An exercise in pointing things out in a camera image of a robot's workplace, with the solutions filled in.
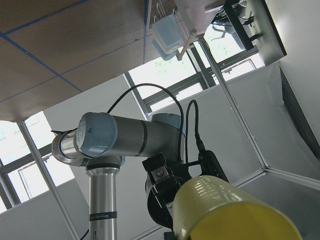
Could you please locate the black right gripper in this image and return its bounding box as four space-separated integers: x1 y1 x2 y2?
142 152 200 229

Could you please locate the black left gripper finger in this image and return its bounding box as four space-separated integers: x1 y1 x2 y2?
163 231 176 240

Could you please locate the yellow plastic cup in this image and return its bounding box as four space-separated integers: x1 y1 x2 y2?
172 175 302 240

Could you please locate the light blue plastic cup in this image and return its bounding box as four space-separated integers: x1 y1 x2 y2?
151 39 176 61

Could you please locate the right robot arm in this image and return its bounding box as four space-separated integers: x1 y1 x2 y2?
51 112 191 240

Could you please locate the wooden rack dowel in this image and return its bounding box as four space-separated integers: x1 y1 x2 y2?
176 29 197 61

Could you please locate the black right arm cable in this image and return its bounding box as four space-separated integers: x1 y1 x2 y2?
106 83 206 166

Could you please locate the white wire cup rack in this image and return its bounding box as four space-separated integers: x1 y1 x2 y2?
147 0 196 49

